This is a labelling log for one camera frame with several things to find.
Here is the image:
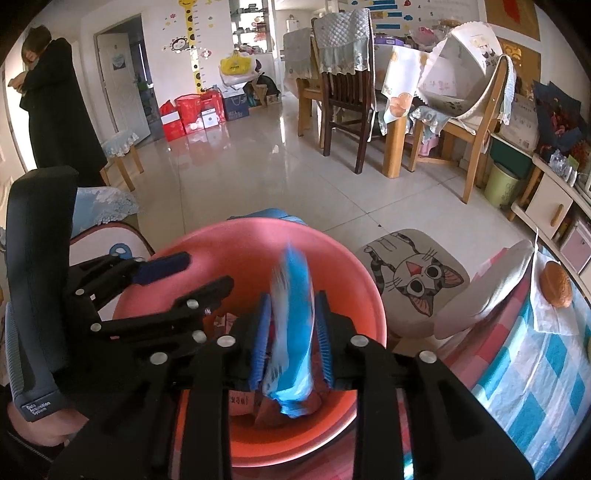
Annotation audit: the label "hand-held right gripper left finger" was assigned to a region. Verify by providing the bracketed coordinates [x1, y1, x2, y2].
[48, 293, 273, 480]

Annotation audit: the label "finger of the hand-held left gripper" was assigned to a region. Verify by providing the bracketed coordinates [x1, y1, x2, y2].
[90, 276, 236, 354]
[69, 251, 192, 301]

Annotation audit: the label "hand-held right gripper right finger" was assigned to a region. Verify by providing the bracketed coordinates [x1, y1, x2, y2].
[314, 291, 536, 480]

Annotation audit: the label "white blue packet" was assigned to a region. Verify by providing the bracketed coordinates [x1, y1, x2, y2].
[262, 240, 318, 418]

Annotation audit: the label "pink plastic basin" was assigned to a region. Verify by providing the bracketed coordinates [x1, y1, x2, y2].
[112, 217, 389, 468]

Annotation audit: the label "person's left hand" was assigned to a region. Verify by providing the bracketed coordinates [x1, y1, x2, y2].
[7, 401, 90, 446]

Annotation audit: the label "white printed chair cover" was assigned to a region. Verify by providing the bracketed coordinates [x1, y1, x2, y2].
[69, 222, 156, 269]

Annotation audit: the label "blue lace stool cover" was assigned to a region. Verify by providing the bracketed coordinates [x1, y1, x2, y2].
[73, 187, 141, 232]

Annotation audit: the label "cat print stool cushion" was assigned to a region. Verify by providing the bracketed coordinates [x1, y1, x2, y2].
[355, 229, 470, 339]

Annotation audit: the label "small wooden stool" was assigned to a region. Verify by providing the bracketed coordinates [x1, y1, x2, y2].
[100, 130, 145, 191]

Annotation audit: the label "red gift bags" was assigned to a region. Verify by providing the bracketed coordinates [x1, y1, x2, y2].
[158, 90, 227, 142]

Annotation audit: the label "pink white chair cushion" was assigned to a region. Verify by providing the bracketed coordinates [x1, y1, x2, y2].
[433, 239, 537, 341]

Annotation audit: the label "blue box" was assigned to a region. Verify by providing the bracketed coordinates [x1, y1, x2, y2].
[223, 93, 250, 122]

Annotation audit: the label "white door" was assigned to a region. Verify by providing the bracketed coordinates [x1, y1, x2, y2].
[95, 32, 151, 145]

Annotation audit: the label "yellow bag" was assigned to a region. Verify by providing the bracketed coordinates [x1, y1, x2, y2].
[219, 52, 256, 78]

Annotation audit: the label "giraffe height chart sticker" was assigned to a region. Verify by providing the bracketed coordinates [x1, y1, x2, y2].
[177, 0, 209, 96]

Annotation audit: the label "white paper tissue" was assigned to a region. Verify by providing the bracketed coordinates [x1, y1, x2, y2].
[530, 240, 581, 336]

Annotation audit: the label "green waste bin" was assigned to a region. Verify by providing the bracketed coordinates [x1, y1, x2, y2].
[483, 162, 523, 208]

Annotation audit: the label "orange red round fruit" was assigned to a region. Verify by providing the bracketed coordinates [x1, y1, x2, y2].
[540, 261, 574, 308]

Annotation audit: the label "dark wooden chair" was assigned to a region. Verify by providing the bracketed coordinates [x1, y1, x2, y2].
[313, 8, 376, 175]

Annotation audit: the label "light wooden chair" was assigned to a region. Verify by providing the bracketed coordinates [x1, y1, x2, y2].
[410, 22, 515, 205]

